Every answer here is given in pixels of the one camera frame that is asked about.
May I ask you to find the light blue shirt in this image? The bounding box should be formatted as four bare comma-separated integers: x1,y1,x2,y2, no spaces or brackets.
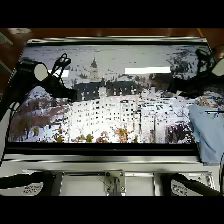
187,104,224,165

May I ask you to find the black cable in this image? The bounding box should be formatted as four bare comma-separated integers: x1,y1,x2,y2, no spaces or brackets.
218,151,224,195

